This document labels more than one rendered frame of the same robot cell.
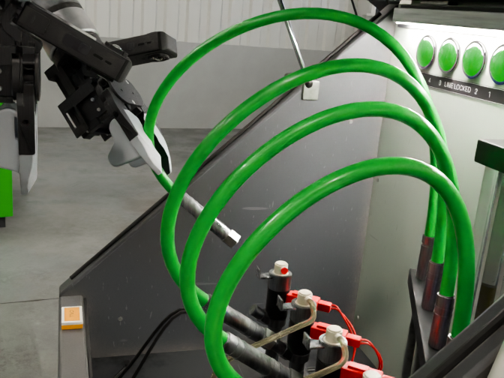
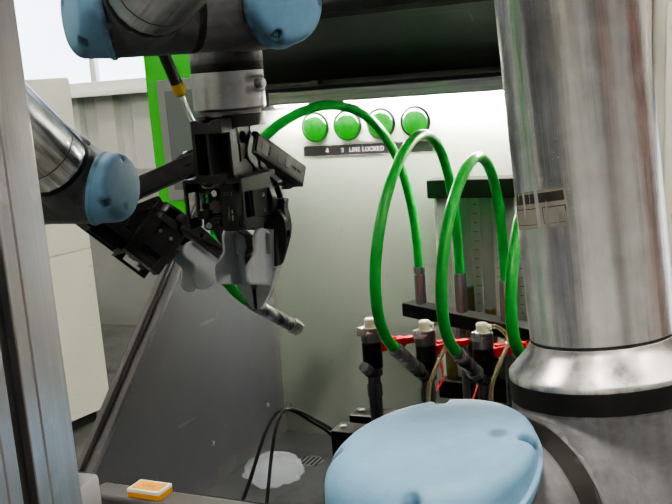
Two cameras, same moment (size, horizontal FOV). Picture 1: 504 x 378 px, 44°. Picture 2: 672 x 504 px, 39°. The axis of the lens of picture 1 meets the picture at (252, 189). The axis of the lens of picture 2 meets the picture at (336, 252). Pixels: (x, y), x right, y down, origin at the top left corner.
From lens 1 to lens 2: 91 cm
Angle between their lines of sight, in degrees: 45
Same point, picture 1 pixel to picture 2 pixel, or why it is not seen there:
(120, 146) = (203, 268)
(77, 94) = (144, 230)
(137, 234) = (134, 387)
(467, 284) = not seen: hidden behind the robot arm
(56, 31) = (273, 152)
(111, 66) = (300, 173)
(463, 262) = not seen: hidden behind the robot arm
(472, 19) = (382, 91)
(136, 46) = (184, 168)
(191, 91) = not seen: outside the picture
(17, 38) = (255, 164)
